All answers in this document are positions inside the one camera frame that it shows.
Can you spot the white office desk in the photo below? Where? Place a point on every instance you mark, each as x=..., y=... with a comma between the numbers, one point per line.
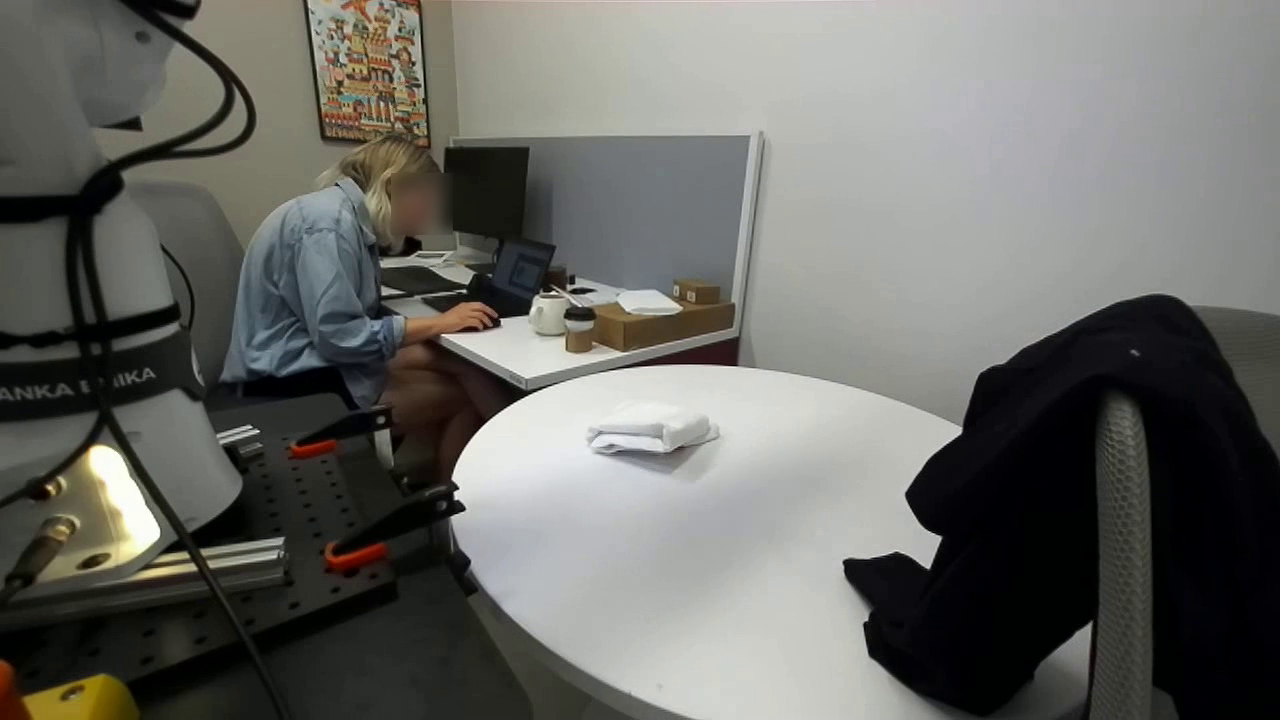
x=533, y=352

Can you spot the folded white cloth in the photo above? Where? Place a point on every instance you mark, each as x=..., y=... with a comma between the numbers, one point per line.
x=648, y=432

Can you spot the black laptop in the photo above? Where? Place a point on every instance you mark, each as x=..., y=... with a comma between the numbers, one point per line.
x=519, y=271

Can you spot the grey desk chair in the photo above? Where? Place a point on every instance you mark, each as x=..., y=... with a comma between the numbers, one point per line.
x=202, y=253

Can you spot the aluminium rail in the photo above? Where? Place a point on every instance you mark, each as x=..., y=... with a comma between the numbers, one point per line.
x=202, y=567

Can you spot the paper coffee cup black lid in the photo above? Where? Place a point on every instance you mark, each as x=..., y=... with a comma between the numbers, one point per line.
x=579, y=334

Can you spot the small cardboard box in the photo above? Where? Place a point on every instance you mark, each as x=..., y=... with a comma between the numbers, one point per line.
x=698, y=293

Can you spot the black computer monitor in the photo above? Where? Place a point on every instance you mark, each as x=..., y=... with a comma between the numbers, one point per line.
x=486, y=193

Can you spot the colourful framed poster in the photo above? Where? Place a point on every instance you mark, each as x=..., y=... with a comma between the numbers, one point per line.
x=368, y=65

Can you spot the white tape roll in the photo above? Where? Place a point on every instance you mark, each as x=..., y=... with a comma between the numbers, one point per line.
x=548, y=314

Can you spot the large cardboard box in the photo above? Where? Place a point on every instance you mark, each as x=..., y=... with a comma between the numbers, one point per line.
x=660, y=328

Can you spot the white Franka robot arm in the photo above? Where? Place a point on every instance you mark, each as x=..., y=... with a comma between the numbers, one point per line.
x=53, y=265

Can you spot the black keyboard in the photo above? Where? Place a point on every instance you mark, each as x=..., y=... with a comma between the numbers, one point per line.
x=420, y=282

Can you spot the grey office chair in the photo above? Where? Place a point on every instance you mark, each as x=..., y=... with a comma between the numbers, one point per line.
x=1122, y=561

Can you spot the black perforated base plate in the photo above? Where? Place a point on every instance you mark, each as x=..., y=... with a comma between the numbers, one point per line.
x=304, y=514

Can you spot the grey desk partition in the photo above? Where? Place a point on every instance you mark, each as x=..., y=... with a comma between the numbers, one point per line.
x=641, y=214

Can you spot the black orange clamp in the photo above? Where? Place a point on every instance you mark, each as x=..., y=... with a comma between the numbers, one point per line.
x=340, y=432
x=394, y=524

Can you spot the white paper sheet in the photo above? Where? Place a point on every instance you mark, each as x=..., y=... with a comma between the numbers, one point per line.
x=648, y=306

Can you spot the orange object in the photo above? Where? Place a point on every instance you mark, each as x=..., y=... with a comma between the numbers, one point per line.
x=11, y=695

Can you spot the black shirt with white print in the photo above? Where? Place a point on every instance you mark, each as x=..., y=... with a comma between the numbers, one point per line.
x=1041, y=532

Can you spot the person in blue shirt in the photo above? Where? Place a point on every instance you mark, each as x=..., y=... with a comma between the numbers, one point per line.
x=304, y=293

